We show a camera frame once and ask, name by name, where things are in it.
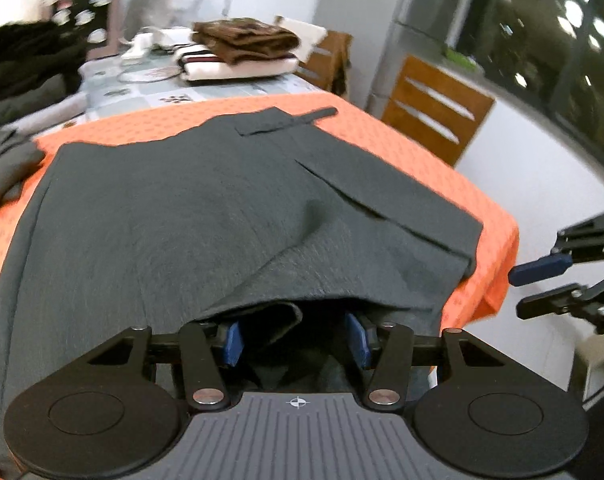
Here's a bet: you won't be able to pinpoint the orange patterned mat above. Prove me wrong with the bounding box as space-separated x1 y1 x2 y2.
0 92 521 376

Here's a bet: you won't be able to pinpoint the grey pants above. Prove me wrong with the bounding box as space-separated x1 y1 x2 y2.
0 106 485 461

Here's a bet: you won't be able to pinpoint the white striped folded sweater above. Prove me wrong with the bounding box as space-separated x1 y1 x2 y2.
176 42 301 83

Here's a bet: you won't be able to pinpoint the dark grey garment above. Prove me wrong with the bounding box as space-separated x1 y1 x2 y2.
0 127 47 221

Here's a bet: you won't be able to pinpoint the silver refrigerator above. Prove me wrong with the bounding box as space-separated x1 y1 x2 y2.
366 0 485 118

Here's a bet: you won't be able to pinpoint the wooden slatted chair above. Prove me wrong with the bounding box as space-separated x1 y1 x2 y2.
381 55 497 168

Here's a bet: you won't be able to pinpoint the light grey folded cloth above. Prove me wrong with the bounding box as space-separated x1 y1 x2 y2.
12 94 89 138

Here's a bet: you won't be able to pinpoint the white cloth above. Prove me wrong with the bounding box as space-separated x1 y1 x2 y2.
274 15 329 58

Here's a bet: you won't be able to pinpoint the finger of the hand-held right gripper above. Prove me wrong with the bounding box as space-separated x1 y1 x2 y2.
509 212 604 288
516 270 604 335

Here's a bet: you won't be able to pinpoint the white flat box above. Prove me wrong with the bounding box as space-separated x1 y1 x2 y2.
152 27 193 51

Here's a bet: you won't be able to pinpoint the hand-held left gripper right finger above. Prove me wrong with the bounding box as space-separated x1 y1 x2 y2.
344 312 485 408

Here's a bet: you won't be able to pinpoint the pile of black clothes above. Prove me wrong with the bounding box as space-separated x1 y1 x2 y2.
0 21 90 111

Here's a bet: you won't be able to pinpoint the floral checked tablecloth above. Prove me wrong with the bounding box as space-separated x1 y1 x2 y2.
77 47 327 116

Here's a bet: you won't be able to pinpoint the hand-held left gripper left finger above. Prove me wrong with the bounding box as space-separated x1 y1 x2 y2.
88 321 245 408

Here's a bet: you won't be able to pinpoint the pink framed box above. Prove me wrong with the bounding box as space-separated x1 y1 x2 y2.
39 0 129 61

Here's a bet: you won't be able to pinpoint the brown patterned folded sweater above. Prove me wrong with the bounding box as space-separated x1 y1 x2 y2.
191 17 303 66

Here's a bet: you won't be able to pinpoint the dark window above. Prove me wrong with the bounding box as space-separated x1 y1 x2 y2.
454 0 604 186

